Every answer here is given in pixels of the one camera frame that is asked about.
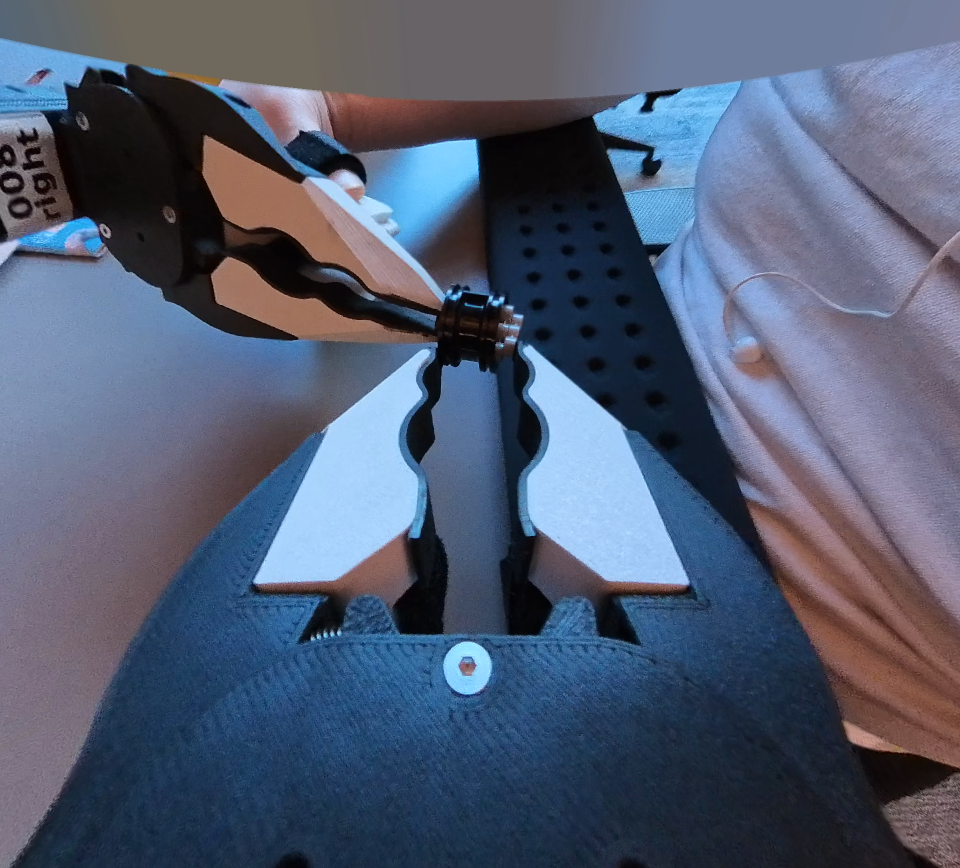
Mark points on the black office chair base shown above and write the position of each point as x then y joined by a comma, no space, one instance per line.
645,155

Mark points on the grey desk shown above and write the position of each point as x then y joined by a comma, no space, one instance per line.
112,433

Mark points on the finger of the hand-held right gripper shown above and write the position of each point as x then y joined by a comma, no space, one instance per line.
247,185
262,302

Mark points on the black toy wheel hub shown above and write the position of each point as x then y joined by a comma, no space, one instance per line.
472,328

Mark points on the person's right hand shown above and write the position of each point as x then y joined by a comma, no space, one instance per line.
292,110

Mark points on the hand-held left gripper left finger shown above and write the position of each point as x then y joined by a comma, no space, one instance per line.
345,508

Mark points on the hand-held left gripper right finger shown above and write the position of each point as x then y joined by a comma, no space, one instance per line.
592,508

